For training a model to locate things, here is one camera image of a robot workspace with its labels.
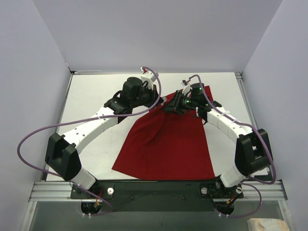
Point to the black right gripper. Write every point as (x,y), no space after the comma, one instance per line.
(177,102)

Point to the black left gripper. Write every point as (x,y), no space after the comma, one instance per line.
(155,94)

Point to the red t-shirt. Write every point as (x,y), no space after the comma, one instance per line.
(166,146)

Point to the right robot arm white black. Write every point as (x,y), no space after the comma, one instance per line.
(252,148)

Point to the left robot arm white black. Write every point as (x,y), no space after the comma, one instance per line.
(63,151)

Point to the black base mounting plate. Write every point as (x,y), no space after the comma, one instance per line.
(157,196)

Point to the beige foam block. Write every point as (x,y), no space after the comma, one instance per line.
(267,224)

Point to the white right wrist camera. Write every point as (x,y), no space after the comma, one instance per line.
(185,85)

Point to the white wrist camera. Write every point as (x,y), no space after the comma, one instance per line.
(148,78)
(185,85)

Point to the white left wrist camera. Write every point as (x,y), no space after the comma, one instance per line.
(148,78)

